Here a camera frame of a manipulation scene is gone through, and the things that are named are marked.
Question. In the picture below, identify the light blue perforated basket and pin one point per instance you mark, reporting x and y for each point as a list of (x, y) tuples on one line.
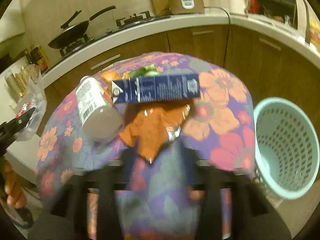
[(286, 148)]

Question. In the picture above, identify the clear plastic bottle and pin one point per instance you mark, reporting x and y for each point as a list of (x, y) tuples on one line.
[(32, 106)]

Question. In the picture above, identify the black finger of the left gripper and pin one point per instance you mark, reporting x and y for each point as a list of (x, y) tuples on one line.
[(11, 128)]

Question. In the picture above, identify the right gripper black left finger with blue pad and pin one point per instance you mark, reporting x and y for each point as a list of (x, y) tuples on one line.
[(67, 218)]

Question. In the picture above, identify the red container on counter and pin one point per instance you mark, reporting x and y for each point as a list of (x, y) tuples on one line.
[(254, 7)]

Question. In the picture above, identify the large orange snack bag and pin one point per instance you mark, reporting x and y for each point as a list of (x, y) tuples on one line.
[(148, 126)]

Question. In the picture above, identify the green vegetable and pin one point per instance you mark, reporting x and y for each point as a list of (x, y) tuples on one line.
[(149, 70)]

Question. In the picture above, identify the left hand orange glove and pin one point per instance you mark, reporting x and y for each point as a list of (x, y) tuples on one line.
[(16, 197)]

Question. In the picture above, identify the gas stove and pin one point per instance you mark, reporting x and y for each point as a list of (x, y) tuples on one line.
[(122, 24)]

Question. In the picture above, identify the wooden kitchen cabinets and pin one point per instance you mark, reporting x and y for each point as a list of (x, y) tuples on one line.
[(268, 62)]

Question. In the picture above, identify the white electric kettle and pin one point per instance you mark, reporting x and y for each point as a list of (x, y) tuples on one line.
[(239, 7)]

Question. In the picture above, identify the black frying pan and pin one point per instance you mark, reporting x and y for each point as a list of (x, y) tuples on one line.
[(71, 33)]

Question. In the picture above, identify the blue milk carton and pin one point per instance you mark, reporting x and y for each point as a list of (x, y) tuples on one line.
[(156, 88)]

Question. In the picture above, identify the chrome kitchen faucet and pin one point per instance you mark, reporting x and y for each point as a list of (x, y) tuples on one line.
[(303, 19)]

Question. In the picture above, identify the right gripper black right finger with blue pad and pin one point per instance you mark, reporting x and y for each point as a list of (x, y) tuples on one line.
[(233, 207)]

